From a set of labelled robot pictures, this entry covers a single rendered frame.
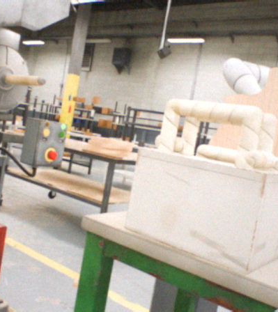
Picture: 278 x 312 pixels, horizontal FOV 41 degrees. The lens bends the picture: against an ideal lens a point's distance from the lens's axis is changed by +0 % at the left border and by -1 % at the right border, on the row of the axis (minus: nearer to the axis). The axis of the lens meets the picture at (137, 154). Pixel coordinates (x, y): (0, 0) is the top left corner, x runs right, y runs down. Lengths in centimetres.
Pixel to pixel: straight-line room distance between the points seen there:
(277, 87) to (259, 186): 45
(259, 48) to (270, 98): 1206
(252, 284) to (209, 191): 17
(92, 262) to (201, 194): 31
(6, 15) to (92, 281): 84
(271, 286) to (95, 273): 38
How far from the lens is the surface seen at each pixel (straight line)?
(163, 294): 177
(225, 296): 70
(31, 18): 123
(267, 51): 1297
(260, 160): 67
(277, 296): 65
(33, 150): 162
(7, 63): 150
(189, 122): 81
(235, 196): 65
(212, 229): 68
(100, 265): 84
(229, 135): 106
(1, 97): 149
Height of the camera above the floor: 113
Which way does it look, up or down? 3 degrees down
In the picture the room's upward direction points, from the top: 10 degrees clockwise
